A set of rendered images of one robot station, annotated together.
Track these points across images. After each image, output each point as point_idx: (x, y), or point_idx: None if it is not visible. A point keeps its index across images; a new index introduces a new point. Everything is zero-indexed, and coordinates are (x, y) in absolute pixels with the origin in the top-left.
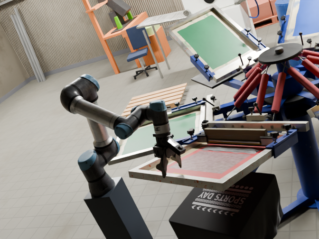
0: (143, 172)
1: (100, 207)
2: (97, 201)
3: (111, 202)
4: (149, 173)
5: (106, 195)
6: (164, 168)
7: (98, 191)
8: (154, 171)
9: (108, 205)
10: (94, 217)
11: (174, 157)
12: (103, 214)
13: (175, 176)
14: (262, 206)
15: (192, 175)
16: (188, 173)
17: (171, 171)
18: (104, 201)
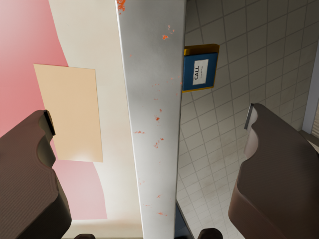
0: (173, 235)
1: (183, 216)
2: (190, 230)
3: (180, 211)
4: (175, 216)
5: (183, 232)
6: (293, 138)
7: None
8: (148, 211)
9: (180, 210)
10: (180, 207)
11: (63, 211)
12: (177, 203)
13: (167, 69)
14: None
15: (21, 33)
16: (14, 86)
17: (61, 174)
18: (185, 222)
